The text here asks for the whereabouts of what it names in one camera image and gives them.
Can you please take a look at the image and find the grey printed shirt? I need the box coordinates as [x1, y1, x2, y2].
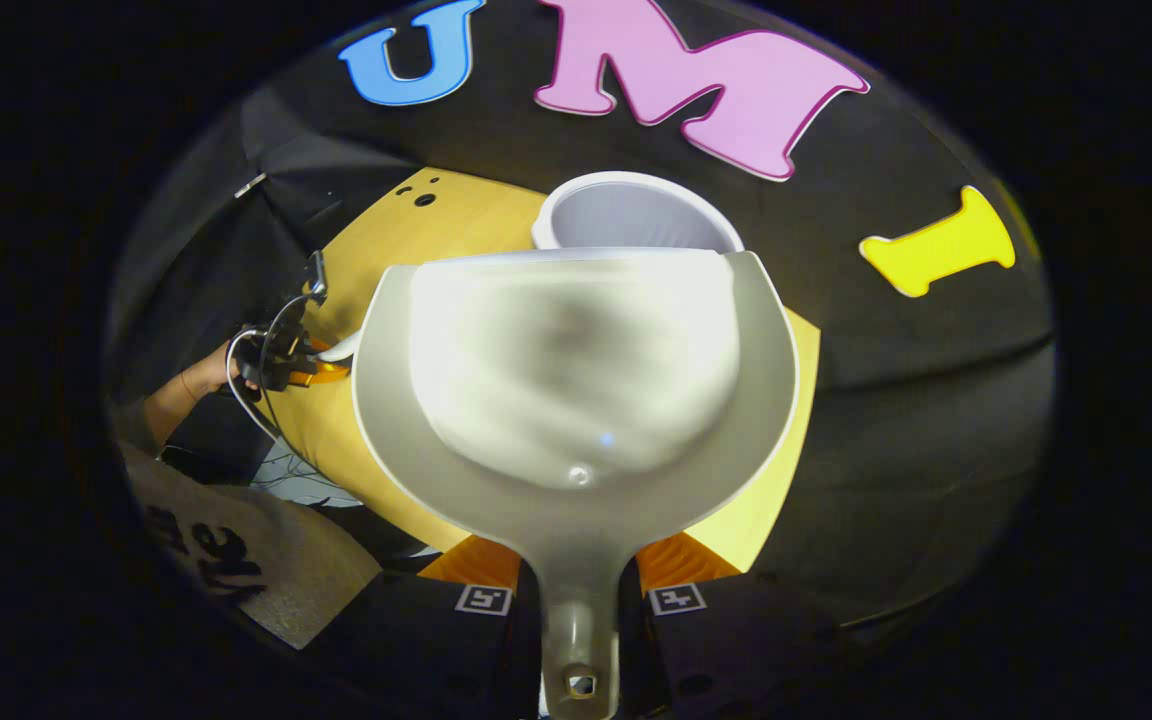
[119, 440, 383, 651]

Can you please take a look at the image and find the wooden desktop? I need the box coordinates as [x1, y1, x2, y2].
[264, 166, 823, 583]

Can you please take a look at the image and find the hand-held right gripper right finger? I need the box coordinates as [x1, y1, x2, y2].
[618, 534, 839, 720]

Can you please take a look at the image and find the white dustpan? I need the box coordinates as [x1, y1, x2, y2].
[350, 247, 801, 720]

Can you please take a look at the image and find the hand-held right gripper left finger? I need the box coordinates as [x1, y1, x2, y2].
[316, 535, 543, 720]

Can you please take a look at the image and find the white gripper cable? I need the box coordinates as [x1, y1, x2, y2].
[225, 295, 309, 443]

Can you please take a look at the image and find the white garbage bin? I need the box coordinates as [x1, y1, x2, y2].
[531, 170, 746, 254]

